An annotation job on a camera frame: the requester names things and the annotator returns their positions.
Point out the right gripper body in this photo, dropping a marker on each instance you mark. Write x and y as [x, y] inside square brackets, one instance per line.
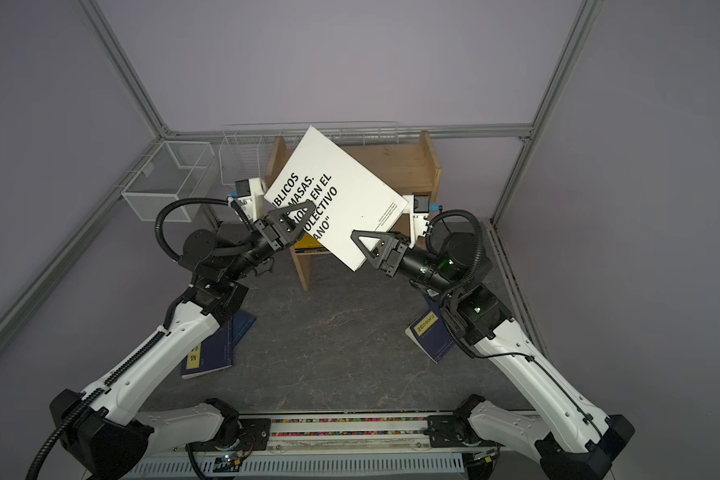
[425, 269]

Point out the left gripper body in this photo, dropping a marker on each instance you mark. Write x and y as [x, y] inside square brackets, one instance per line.
[256, 248]

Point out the white book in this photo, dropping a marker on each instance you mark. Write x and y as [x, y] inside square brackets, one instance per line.
[347, 195]

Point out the blue book with yellow label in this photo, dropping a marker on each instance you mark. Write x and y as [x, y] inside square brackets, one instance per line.
[215, 353]
[430, 334]

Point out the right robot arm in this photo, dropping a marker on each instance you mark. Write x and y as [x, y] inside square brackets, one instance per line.
[569, 437]

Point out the blue book under left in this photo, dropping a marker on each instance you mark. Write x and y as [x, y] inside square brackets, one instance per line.
[240, 325]

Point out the white mesh basket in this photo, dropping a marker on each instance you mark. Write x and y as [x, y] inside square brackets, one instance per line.
[173, 170]

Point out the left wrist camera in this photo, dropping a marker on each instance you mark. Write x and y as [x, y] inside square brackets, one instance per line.
[247, 198]

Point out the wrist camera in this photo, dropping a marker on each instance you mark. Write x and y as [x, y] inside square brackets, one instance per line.
[419, 209]
[247, 198]

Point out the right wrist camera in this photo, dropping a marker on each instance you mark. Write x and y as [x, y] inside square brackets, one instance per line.
[419, 209]

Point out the white wire rack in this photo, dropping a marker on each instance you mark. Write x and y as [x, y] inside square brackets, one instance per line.
[245, 149]

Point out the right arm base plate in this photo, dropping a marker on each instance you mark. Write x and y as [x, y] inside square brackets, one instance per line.
[449, 431]

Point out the aluminium front rail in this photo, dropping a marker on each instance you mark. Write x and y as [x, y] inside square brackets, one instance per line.
[348, 432]

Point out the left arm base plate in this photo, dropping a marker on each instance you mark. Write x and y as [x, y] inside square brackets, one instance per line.
[252, 435]

